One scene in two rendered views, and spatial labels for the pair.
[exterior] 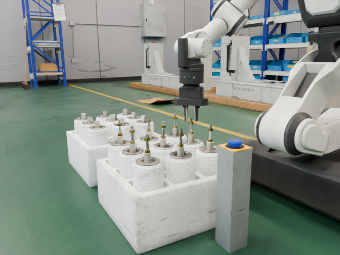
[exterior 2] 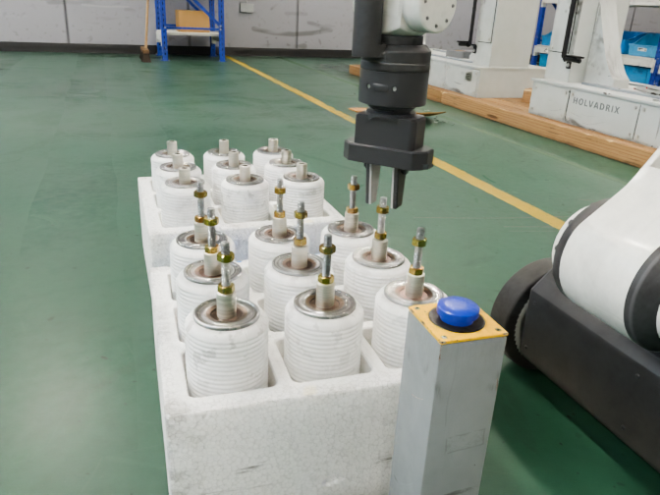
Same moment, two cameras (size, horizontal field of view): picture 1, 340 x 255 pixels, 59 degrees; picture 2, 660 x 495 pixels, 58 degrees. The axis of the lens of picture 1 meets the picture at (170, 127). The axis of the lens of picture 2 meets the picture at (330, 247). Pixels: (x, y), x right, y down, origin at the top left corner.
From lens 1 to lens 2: 0.34 m
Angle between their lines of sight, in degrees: 13
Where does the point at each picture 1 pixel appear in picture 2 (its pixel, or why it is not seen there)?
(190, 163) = (342, 333)
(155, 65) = not seen: hidden behind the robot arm
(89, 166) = not seen: hidden behind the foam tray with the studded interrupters
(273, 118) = (607, 236)
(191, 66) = (389, 55)
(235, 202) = (434, 474)
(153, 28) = not seen: outside the picture
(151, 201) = (213, 426)
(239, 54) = (599, 18)
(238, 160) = (454, 367)
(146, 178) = (211, 362)
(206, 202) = (376, 436)
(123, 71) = (346, 38)
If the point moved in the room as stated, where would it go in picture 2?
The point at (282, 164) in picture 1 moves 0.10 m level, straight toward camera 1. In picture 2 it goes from (620, 354) to (607, 390)
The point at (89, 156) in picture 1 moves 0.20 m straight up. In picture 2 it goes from (154, 249) to (147, 142)
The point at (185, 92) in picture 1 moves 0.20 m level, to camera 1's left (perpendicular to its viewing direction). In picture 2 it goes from (370, 128) to (224, 115)
